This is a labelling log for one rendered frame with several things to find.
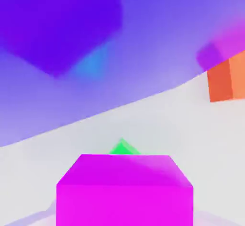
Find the small magenta cube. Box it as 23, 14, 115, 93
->
56, 154, 194, 226

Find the small green cube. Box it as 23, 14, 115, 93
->
109, 137, 141, 155

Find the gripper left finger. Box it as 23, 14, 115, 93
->
0, 199, 57, 226

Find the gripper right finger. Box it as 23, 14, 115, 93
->
192, 210, 245, 226

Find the large orange box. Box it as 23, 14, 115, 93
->
206, 50, 245, 103

